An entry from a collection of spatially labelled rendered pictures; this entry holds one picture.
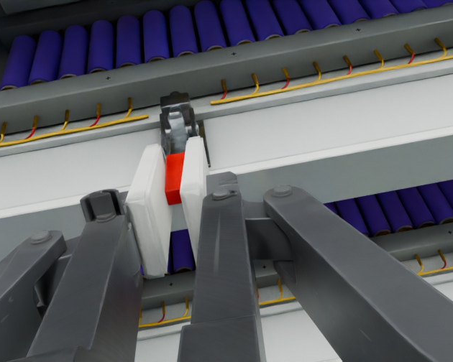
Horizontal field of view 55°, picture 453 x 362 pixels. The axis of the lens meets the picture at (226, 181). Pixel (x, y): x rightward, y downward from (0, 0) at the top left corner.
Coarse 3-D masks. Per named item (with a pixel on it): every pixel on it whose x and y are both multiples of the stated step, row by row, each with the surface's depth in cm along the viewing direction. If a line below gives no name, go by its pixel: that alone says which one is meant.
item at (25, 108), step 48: (240, 48) 28; (288, 48) 28; (336, 48) 28; (384, 48) 29; (432, 48) 29; (0, 96) 28; (48, 96) 27; (96, 96) 28; (144, 96) 28; (192, 96) 29; (240, 96) 28; (0, 144) 27
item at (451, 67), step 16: (448, 64) 28; (352, 80) 28; (368, 80) 28; (384, 80) 28; (400, 80) 28; (272, 96) 28; (288, 96) 28; (304, 96) 28; (320, 96) 28; (208, 112) 27; (224, 112) 28; (240, 112) 28; (96, 128) 28; (112, 128) 27; (128, 128) 28; (144, 128) 28; (16, 144) 27; (32, 144) 27; (48, 144) 28; (64, 144) 28
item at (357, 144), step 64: (0, 0) 34; (64, 0) 35; (0, 64) 35; (384, 64) 29; (256, 128) 27; (320, 128) 26; (384, 128) 26; (448, 128) 25; (0, 192) 26; (64, 192) 25; (256, 192) 26; (320, 192) 27; (0, 256) 27
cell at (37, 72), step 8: (48, 32) 33; (56, 32) 34; (40, 40) 33; (48, 40) 33; (56, 40) 33; (40, 48) 32; (48, 48) 32; (56, 48) 33; (40, 56) 31; (48, 56) 31; (56, 56) 32; (32, 64) 31; (40, 64) 31; (48, 64) 31; (56, 64) 32; (32, 72) 30; (40, 72) 30; (48, 72) 30; (56, 72) 31; (32, 80) 30; (40, 80) 30; (48, 80) 30
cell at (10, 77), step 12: (24, 36) 33; (12, 48) 32; (24, 48) 32; (36, 48) 34; (12, 60) 31; (24, 60) 32; (12, 72) 30; (24, 72) 31; (0, 84) 30; (12, 84) 30; (24, 84) 30
